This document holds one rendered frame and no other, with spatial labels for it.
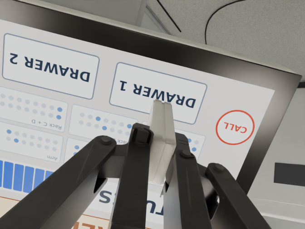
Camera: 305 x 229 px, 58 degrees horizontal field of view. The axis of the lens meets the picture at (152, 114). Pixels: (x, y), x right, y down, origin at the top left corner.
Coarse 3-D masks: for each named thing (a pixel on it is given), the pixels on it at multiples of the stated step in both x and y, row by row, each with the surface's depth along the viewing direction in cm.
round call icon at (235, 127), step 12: (228, 108) 28; (216, 120) 29; (228, 120) 29; (240, 120) 29; (252, 120) 29; (216, 132) 29; (228, 132) 29; (240, 132) 29; (252, 132) 29; (228, 144) 30; (240, 144) 30
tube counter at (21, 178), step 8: (0, 160) 31; (8, 160) 31; (0, 168) 32; (8, 168) 32; (16, 168) 32; (24, 168) 32; (32, 168) 32; (40, 168) 32; (0, 176) 32; (8, 176) 32; (16, 176) 32; (24, 176) 32; (32, 176) 32; (40, 176) 32; (48, 176) 32; (0, 184) 33; (8, 184) 33; (16, 184) 33; (24, 184) 33; (32, 184) 33; (16, 192) 33; (24, 192) 33
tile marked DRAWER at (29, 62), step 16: (16, 48) 27; (32, 48) 27; (48, 48) 27; (64, 48) 27; (16, 64) 27; (32, 64) 27; (48, 64) 27; (64, 64) 27; (80, 64) 27; (96, 64) 27; (16, 80) 28; (32, 80) 28; (48, 80) 28; (64, 80) 28; (80, 80) 28; (96, 80) 28; (80, 96) 28
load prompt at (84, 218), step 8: (0, 200) 34; (8, 200) 34; (16, 200) 33; (0, 208) 34; (8, 208) 34; (0, 216) 34; (88, 216) 34; (80, 224) 35; (88, 224) 35; (96, 224) 35; (104, 224) 35
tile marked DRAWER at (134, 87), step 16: (128, 64) 27; (112, 80) 28; (128, 80) 28; (144, 80) 28; (160, 80) 28; (176, 80) 27; (192, 80) 27; (112, 96) 28; (128, 96) 28; (144, 96) 28; (160, 96) 28; (176, 96) 28; (192, 96) 28; (144, 112) 29; (176, 112) 29; (192, 112) 29
